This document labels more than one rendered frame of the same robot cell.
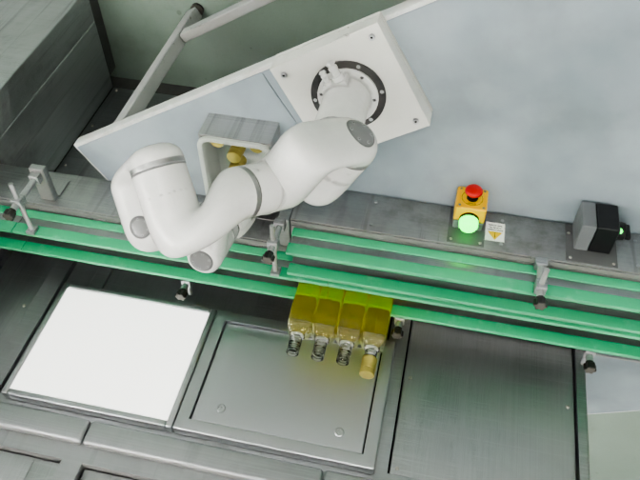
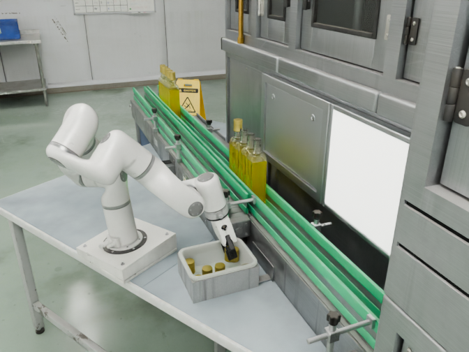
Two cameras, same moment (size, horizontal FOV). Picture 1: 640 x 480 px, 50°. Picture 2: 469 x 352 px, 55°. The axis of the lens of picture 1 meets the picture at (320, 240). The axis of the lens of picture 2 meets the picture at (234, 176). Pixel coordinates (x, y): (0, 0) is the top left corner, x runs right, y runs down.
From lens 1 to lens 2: 1.75 m
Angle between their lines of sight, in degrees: 66
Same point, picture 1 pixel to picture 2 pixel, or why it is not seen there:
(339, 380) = (275, 132)
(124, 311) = (368, 223)
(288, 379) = (291, 136)
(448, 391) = (255, 123)
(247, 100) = (169, 288)
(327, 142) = not seen: hidden behind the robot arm
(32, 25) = not seen: outside the picture
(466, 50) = (91, 230)
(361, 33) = (84, 249)
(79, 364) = (388, 173)
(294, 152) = not seen: hidden behind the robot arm
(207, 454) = (315, 81)
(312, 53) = (103, 259)
